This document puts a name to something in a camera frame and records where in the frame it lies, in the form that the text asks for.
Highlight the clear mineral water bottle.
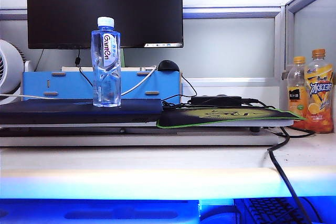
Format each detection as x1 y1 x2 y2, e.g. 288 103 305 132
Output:
91 16 122 108

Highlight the small orange juice bottle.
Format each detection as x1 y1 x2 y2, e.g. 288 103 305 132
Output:
287 56 308 129

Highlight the large iced tea bottle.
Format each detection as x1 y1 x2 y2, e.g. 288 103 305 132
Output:
304 48 335 134

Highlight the black green-edged mouse pad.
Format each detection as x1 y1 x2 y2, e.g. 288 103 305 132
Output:
156 105 307 130

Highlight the black computer mouse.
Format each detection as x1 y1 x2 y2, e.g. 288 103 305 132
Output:
157 60 181 72

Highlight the black power adapter brick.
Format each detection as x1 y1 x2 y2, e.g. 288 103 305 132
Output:
191 95 242 108

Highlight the white adjustable desk riser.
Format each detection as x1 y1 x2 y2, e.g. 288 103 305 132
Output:
0 118 295 148

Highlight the black computer monitor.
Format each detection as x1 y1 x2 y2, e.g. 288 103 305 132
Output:
26 0 184 50

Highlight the blue wooden desk organizer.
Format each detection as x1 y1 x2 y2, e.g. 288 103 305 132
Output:
22 70 183 104

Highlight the slotted panel below desk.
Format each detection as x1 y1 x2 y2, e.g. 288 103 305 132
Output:
0 199 200 224

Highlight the black keyboard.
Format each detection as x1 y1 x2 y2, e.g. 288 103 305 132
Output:
243 197 312 224

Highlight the white desk fan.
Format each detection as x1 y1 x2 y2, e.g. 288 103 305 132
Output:
0 39 26 104

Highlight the black mouse cable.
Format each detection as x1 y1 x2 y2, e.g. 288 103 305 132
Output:
161 71 198 104

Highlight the white cable trunking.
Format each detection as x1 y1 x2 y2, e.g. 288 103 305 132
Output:
182 77 281 88

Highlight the black power adapter cord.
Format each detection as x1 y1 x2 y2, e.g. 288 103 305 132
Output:
241 98 276 110

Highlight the black monitor cable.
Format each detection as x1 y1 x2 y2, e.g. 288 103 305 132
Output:
75 48 94 88

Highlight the grey aluminium partition frame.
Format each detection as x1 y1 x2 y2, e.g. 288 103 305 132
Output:
0 0 336 109

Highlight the thin black cable behind fan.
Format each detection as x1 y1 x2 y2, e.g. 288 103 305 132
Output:
35 49 45 72

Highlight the thick black power cable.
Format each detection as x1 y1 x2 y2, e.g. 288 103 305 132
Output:
267 126 313 224

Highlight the white cable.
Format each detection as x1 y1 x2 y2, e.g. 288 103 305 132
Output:
0 67 158 99

